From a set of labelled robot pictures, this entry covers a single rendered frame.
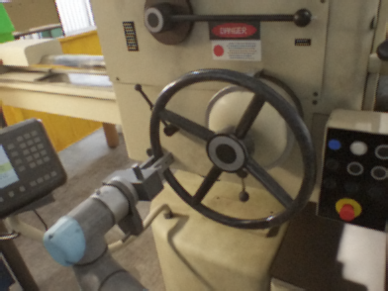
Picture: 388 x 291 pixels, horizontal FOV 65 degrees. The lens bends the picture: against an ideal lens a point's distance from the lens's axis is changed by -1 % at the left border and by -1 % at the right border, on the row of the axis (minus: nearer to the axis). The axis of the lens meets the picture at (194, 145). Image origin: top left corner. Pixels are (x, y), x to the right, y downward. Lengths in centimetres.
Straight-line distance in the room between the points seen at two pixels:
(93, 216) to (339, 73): 59
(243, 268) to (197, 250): 22
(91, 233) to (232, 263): 85
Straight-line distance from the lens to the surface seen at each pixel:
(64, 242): 57
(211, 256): 138
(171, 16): 81
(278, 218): 68
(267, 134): 71
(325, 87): 77
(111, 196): 62
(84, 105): 174
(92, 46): 379
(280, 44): 76
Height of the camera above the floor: 162
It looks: 28 degrees down
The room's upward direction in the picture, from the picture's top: 7 degrees counter-clockwise
